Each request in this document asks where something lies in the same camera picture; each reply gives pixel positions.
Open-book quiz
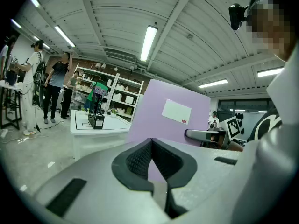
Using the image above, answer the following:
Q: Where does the person's head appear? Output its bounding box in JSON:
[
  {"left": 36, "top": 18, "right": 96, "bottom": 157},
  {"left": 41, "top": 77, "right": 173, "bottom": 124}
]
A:
[{"left": 247, "top": 0, "right": 297, "bottom": 63}]

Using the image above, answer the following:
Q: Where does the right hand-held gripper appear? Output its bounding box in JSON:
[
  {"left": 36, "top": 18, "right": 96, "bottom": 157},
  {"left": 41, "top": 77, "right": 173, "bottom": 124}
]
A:
[{"left": 184, "top": 115, "right": 242, "bottom": 150}]

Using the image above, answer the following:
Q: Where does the black-framed window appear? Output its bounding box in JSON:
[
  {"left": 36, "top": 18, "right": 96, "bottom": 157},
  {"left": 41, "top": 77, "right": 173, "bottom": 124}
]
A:
[{"left": 218, "top": 98, "right": 274, "bottom": 142}]

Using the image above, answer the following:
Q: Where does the black-framed side table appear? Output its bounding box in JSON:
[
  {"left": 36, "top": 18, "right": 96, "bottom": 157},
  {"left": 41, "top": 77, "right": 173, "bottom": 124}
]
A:
[{"left": 0, "top": 79, "right": 23, "bottom": 131}]

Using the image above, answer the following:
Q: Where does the person's right forearm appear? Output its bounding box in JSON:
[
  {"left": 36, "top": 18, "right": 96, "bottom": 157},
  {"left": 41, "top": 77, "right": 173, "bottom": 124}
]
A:
[{"left": 229, "top": 125, "right": 299, "bottom": 224}]

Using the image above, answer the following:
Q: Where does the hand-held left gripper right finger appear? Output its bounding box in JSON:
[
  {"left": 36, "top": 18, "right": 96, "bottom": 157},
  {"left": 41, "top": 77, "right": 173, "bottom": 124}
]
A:
[{"left": 151, "top": 138, "right": 244, "bottom": 224}]

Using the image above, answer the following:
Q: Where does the white table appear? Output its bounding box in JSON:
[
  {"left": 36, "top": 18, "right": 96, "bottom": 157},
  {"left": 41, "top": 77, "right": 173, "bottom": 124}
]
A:
[{"left": 70, "top": 109, "right": 132, "bottom": 161}]

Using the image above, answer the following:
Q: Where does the white shelving unit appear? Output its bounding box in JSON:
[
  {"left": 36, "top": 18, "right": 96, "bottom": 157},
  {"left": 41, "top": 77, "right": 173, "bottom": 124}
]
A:
[{"left": 74, "top": 63, "right": 145, "bottom": 124}]

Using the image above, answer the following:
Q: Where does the black head-mounted camera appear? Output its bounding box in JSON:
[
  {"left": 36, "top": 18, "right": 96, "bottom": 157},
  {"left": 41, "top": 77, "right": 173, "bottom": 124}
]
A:
[{"left": 228, "top": 0, "right": 250, "bottom": 31}]

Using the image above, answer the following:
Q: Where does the person's black printed garment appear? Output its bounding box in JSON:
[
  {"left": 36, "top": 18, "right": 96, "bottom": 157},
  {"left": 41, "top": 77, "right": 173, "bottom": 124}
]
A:
[{"left": 247, "top": 106, "right": 283, "bottom": 142}]

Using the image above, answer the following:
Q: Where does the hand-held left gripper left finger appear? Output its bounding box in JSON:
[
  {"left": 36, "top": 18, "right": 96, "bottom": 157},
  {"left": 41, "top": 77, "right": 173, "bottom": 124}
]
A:
[{"left": 30, "top": 138, "right": 171, "bottom": 224}]

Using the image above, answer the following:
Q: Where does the person's white top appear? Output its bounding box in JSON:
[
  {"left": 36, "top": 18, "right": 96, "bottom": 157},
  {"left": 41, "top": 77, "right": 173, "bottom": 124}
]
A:
[{"left": 266, "top": 43, "right": 299, "bottom": 127}]

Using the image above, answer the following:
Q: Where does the purple folder with white label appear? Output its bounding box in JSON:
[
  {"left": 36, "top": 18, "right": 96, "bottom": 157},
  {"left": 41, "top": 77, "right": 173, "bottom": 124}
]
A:
[{"left": 127, "top": 78, "right": 212, "bottom": 184}]

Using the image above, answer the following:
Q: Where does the black container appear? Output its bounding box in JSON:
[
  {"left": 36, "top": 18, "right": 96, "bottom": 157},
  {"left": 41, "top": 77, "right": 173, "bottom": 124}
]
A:
[{"left": 5, "top": 70, "right": 18, "bottom": 86}]

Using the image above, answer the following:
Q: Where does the white ceiling air conditioner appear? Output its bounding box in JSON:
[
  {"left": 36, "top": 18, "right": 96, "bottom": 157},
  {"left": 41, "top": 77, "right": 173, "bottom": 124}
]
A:
[{"left": 105, "top": 50, "right": 137, "bottom": 63}]

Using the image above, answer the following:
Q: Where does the black and white backpack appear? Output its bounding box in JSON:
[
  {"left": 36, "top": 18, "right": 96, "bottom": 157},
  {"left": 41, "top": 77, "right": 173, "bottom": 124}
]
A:
[{"left": 32, "top": 52, "right": 47, "bottom": 109}]

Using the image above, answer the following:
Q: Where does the black perforated basket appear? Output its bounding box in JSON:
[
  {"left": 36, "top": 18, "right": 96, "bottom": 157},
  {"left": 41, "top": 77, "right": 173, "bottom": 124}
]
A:
[{"left": 87, "top": 91, "right": 105, "bottom": 130}]

